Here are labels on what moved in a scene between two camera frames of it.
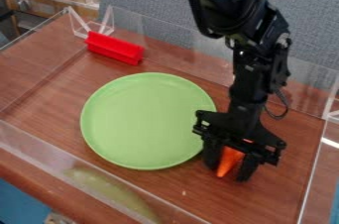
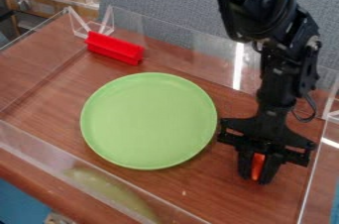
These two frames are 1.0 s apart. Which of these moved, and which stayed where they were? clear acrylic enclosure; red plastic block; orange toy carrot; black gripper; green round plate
Moved: orange toy carrot; black gripper
Stayed: red plastic block; green round plate; clear acrylic enclosure
